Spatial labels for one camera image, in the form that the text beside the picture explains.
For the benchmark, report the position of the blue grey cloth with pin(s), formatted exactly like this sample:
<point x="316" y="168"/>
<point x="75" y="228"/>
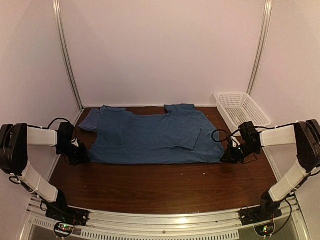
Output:
<point x="183" y="135"/>

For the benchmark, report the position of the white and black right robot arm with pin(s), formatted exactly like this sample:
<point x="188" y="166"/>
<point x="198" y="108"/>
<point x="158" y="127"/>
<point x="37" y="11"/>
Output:
<point x="303" y="137"/>

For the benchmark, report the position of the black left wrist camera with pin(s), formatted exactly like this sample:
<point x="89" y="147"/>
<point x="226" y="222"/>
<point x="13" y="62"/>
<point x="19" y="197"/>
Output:
<point x="65" y="132"/>

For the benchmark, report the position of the aluminium frame post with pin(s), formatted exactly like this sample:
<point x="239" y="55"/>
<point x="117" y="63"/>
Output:
<point x="65" y="53"/>
<point x="264" y="31"/>

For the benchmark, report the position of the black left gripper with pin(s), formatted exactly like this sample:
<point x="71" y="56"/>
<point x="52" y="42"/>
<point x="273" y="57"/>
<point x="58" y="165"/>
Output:
<point x="82" y="158"/>

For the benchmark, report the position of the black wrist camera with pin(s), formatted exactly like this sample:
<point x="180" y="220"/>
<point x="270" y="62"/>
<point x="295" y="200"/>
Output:
<point x="247" y="130"/>
<point x="65" y="132"/>

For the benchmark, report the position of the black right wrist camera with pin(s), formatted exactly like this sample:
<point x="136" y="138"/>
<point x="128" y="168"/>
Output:
<point x="247" y="130"/>

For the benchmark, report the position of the left aluminium frame post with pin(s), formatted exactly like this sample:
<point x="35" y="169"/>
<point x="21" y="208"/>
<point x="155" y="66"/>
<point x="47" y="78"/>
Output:
<point x="65" y="53"/>

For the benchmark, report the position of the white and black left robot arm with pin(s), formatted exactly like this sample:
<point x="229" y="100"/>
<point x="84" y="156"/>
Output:
<point x="14" y="160"/>

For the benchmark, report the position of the blue checked shirt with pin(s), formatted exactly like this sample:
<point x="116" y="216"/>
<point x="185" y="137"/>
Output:
<point x="90" y="123"/>

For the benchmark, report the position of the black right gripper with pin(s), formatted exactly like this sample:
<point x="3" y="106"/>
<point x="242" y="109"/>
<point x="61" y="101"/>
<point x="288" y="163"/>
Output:
<point x="233" y="159"/>

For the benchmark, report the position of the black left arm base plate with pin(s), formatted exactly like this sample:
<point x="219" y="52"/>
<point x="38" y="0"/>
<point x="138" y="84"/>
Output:
<point x="71" y="216"/>

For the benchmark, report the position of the aluminium front rail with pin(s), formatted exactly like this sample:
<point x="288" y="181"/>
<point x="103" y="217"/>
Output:
<point x="218" y="225"/>

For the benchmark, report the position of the right aluminium frame post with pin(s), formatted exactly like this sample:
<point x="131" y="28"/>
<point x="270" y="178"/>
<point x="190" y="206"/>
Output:
<point x="264" y="31"/>

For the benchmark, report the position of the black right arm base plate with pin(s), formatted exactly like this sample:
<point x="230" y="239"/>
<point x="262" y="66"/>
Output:
<point x="253" y="215"/>

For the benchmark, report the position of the white plastic laundry basket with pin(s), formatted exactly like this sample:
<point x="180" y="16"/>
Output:
<point x="237" y="108"/>

